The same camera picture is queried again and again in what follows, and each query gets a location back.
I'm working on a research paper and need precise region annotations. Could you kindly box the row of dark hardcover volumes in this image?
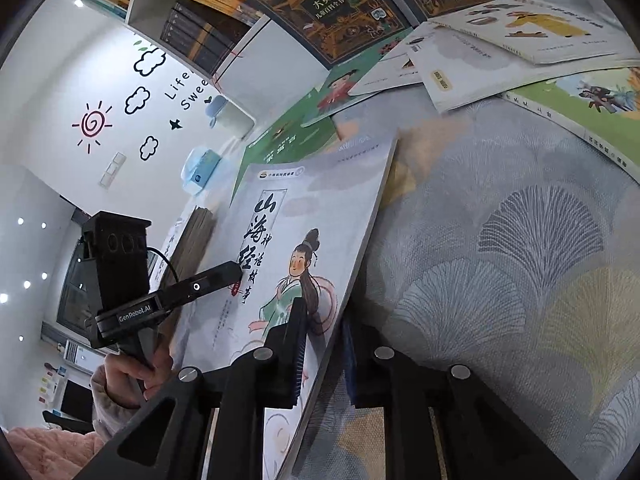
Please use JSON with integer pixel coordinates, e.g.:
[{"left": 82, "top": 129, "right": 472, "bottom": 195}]
[{"left": 160, "top": 0, "right": 262, "bottom": 79}]

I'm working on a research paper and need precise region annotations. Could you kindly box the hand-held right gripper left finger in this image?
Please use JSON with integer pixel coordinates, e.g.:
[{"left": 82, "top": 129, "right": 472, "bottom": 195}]
[{"left": 75, "top": 296, "right": 308, "bottom": 480}]

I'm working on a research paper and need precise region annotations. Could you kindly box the pink sun wall sticker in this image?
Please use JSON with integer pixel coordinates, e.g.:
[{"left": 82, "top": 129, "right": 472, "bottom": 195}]
[{"left": 71, "top": 101, "right": 113, "bottom": 155}]

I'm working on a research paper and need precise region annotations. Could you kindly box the green illustrated book white spine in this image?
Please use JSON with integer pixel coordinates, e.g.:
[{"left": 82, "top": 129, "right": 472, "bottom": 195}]
[{"left": 500, "top": 67, "right": 640, "bottom": 183}]

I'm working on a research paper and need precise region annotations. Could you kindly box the person's left forearm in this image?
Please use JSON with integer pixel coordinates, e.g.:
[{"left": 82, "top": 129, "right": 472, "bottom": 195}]
[{"left": 0, "top": 367, "right": 118, "bottom": 480}]

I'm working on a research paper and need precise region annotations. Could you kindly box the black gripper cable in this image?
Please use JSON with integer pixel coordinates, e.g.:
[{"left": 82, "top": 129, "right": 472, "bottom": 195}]
[{"left": 145, "top": 246, "right": 181, "bottom": 293}]

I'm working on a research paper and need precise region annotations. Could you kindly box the teal book with red-robed child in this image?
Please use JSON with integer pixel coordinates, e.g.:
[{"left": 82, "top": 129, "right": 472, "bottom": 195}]
[{"left": 300, "top": 35, "right": 418, "bottom": 128}]

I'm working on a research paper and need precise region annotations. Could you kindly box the white book with beige label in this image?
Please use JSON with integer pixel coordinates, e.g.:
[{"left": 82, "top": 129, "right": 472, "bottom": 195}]
[{"left": 407, "top": 24, "right": 640, "bottom": 113}]

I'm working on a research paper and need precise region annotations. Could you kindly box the white wall switch panel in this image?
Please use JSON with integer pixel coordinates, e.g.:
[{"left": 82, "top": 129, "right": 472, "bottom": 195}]
[{"left": 100, "top": 152, "right": 126, "bottom": 188}]

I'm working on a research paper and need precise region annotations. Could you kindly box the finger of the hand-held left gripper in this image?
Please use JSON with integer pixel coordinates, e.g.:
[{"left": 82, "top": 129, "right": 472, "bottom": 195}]
[{"left": 159, "top": 261, "right": 243, "bottom": 312}]

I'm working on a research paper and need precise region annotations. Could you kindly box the person's left hand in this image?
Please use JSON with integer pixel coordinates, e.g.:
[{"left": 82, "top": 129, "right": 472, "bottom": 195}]
[{"left": 102, "top": 334, "right": 176, "bottom": 407}]

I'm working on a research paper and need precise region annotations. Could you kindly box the white bookshelf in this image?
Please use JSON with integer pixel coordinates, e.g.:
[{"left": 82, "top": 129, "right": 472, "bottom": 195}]
[{"left": 75, "top": 0, "right": 341, "bottom": 96}]

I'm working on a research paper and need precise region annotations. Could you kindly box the white cartoon sage book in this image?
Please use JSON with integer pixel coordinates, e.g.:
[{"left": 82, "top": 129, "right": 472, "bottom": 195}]
[{"left": 152, "top": 212, "right": 197, "bottom": 286}]

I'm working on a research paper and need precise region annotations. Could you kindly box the stack of thin books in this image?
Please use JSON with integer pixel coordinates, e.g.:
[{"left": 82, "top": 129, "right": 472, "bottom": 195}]
[{"left": 170, "top": 205, "right": 217, "bottom": 291}]

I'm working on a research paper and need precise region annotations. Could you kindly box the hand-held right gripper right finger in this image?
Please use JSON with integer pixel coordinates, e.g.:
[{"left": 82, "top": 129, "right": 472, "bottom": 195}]
[{"left": 342, "top": 310, "right": 571, "bottom": 480}]

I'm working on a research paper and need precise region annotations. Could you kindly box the white grilled appliance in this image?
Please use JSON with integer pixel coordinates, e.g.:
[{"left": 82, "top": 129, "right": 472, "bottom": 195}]
[{"left": 64, "top": 340, "right": 101, "bottom": 366}]

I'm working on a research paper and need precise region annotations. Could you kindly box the white bottle with blue cap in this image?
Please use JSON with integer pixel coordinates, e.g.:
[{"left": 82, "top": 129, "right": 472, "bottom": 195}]
[{"left": 205, "top": 95, "right": 256, "bottom": 141}]

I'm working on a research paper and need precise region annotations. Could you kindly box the black lettering wall sticker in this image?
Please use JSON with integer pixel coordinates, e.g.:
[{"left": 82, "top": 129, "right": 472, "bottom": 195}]
[{"left": 165, "top": 72, "right": 211, "bottom": 111}]

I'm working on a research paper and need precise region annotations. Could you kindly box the white book with dark mark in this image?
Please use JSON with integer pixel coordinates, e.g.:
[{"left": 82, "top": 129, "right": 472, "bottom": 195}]
[{"left": 347, "top": 30, "right": 436, "bottom": 97}]

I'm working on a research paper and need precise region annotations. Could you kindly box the grey fan-patterned tablecloth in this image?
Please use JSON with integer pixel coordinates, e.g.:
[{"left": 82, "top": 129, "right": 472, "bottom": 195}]
[{"left": 280, "top": 95, "right": 640, "bottom": 480}]

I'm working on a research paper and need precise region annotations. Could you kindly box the white book with long-haired girl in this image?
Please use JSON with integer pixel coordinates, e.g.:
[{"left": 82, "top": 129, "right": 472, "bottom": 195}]
[{"left": 172, "top": 140, "right": 398, "bottom": 480}]

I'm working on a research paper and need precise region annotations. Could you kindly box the black monitor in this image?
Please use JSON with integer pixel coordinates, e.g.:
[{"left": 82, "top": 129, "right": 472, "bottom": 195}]
[{"left": 60, "top": 379, "right": 96, "bottom": 420}]

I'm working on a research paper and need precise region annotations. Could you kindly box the blue tissue box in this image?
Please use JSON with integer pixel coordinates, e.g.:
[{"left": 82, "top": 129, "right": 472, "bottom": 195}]
[{"left": 182, "top": 146, "right": 223, "bottom": 196}]

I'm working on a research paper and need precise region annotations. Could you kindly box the white book with yellow-robed swordsman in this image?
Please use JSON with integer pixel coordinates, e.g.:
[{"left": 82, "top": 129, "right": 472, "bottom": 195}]
[{"left": 427, "top": 0, "right": 640, "bottom": 66}]

